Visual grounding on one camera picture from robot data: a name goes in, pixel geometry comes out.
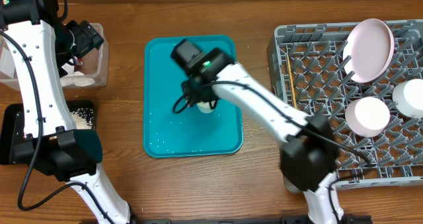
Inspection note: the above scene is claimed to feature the white paper cup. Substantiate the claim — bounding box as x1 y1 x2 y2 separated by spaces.
196 101 215 114

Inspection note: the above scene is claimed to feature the white napkin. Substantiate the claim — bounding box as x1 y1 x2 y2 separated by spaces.
60 63 95 87

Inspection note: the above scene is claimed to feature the wooden chopstick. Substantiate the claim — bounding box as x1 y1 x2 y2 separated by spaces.
286 53 297 109

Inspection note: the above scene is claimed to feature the pink bowl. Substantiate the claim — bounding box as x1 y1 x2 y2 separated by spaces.
345 97 390 137

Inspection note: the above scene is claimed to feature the pink plate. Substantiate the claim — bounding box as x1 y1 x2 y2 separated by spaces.
343 19 394 83

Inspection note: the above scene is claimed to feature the white bowl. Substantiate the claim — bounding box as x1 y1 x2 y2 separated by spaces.
393 79 422 118

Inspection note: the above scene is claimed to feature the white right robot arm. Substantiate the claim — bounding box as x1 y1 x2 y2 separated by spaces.
171 41 344 223

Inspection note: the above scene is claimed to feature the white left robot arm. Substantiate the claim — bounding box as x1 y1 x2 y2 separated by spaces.
1 0 138 223

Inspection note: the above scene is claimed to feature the black food waste tray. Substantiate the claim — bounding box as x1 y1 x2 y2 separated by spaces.
1 100 96 165

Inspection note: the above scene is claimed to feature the grey dishwasher rack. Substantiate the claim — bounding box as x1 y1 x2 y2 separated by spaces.
267 19 422 189

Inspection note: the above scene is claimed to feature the clear plastic bin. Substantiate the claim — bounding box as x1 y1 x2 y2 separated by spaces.
1 23 109 91

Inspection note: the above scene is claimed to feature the teal plastic tray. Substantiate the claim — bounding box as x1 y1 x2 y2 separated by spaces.
143 37 244 158

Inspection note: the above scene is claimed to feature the pile of rice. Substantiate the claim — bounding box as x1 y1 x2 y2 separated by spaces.
71 108 94 130

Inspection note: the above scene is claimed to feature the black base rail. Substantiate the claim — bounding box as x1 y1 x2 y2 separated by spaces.
130 215 373 224

